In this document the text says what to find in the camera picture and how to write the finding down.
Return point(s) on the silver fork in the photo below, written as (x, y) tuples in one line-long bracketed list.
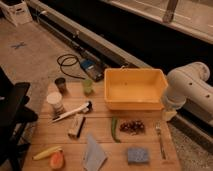
[(158, 131)]

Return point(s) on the black chair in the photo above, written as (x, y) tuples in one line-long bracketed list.
[(14, 116)]

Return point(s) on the yellow plastic tray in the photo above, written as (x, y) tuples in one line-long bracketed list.
[(134, 88)]

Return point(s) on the blue grey cloth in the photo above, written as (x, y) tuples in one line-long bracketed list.
[(94, 156)]

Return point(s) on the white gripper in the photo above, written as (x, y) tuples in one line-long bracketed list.
[(168, 115)]

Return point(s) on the black and white eraser block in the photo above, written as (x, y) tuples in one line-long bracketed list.
[(76, 126)]

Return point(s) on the orange peach fruit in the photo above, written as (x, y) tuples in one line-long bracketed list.
[(57, 160)]

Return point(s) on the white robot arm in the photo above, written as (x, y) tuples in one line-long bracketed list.
[(189, 82)]

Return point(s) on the green plastic cup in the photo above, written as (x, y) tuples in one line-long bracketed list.
[(87, 86)]

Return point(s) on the dark metal cup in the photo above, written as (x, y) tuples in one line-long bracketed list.
[(61, 84)]

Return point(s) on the bunch of dark grapes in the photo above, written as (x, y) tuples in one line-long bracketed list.
[(133, 127)]

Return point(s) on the white dish brush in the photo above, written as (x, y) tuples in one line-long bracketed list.
[(84, 108)]

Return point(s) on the green chili pepper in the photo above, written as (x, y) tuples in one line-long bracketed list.
[(113, 130)]

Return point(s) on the white paper cup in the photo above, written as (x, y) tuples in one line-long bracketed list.
[(55, 100)]

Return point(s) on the white storage box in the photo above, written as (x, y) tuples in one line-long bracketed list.
[(17, 14)]

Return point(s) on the blue power box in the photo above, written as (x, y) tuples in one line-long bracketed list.
[(91, 70)]

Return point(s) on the blue sponge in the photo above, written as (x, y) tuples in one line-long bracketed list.
[(137, 155)]

